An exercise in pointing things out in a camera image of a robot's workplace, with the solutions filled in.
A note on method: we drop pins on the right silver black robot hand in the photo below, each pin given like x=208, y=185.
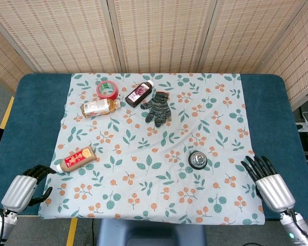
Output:
x=274, y=191

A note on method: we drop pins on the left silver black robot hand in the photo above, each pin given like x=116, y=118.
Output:
x=20, y=191

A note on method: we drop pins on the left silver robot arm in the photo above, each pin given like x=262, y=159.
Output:
x=1, y=228

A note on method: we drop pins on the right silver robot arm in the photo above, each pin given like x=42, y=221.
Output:
x=296, y=228

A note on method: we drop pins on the black metal service bell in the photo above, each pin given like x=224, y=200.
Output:
x=197, y=160

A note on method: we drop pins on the brown red-label drink bottle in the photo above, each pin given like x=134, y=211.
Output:
x=77, y=159

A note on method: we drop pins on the amber tea bottle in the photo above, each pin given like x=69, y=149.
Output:
x=98, y=107

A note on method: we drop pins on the floral leaf-print tablecloth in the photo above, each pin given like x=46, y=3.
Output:
x=154, y=151

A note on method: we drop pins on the red tape roll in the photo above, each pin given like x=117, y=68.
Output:
x=107, y=90

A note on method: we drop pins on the grey striped knit glove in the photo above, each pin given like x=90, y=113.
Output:
x=157, y=110

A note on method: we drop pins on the dark purple juice bottle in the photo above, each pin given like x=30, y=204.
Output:
x=139, y=94

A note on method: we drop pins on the woven bamboo folding screen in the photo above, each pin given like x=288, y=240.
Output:
x=154, y=36

